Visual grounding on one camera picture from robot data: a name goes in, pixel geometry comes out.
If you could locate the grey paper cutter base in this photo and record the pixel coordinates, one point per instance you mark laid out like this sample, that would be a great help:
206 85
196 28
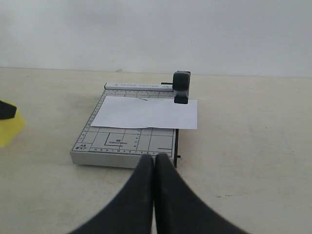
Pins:
122 148

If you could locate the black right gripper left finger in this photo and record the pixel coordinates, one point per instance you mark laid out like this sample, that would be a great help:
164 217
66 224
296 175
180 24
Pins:
131 210

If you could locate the yellow cube block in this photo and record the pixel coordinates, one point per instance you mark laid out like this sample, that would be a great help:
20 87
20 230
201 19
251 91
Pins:
11 127

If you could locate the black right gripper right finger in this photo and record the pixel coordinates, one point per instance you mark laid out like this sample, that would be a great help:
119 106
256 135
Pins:
179 210

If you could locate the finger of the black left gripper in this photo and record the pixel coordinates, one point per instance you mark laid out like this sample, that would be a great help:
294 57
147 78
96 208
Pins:
7 111

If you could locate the black cutter blade arm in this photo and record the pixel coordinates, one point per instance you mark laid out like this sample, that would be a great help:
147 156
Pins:
180 86

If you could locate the white paper sheet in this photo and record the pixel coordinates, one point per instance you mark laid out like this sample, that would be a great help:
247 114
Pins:
134 113

